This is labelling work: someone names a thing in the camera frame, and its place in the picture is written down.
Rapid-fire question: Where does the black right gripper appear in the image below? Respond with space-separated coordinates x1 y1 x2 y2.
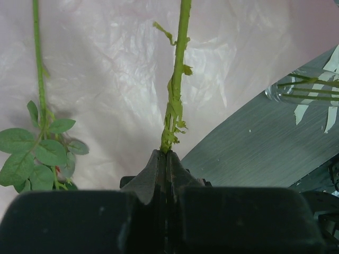
290 158 338 253

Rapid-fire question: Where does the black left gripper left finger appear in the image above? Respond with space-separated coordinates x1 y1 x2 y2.
1 150 166 253

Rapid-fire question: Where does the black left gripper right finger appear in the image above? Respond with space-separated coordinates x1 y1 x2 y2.
166 151 326 253

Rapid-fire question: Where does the bare green stem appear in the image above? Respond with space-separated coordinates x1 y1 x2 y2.
153 1 193 153

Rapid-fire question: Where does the pink small rose spray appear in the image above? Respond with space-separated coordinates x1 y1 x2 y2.
1 1 90 193

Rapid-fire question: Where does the cream ribbon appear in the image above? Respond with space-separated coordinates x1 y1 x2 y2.
294 46 338 133

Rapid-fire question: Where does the purple pink wrapping paper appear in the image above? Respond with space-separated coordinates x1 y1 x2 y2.
0 0 339 194

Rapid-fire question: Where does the clear glass vase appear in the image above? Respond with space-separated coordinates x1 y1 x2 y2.
264 67 338 105

